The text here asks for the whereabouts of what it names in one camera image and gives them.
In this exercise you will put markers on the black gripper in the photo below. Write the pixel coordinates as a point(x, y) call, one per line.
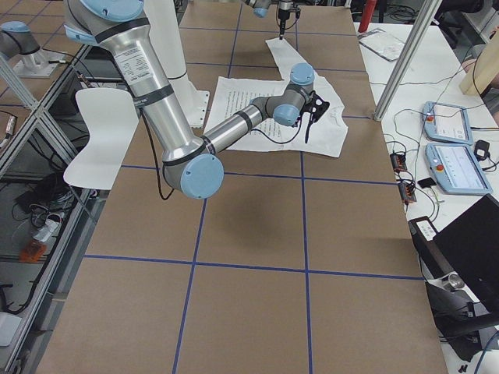
point(283, 12)
point(309, 124)

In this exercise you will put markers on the white long-sleeve printed shirt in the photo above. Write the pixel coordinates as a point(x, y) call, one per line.
point(262, 115)

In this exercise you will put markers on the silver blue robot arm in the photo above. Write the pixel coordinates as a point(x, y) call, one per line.
point(190, 162)
point(261, 7)

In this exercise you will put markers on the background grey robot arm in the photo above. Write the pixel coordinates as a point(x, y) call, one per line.
point(35, 62)

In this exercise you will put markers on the red fire extinguisher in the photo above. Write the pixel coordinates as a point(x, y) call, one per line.
point(367, 14)

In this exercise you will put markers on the upper blue teach pendant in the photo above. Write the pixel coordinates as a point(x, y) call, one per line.
point(446, 123)

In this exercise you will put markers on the blue teach pendant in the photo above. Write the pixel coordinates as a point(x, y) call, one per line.
point(456, 170)
point(446, 123)

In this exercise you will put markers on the lower blue teach pendant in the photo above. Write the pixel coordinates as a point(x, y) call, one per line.
point(456, 170)

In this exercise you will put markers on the white plastic chair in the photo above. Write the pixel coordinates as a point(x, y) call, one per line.
point(111, 119)

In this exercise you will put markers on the black laptop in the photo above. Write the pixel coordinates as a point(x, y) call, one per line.
point(470, 245)

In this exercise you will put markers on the orange device on floor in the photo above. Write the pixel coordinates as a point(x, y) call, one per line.
point(32, 252)

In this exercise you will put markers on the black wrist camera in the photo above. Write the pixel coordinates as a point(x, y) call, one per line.
point(321, 106)
point(296, 10)

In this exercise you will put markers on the white central column pedestal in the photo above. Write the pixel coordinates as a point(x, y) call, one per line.
point(166, 41)

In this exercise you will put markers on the aluminium frame post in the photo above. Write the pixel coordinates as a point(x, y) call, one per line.
point(417, 33)

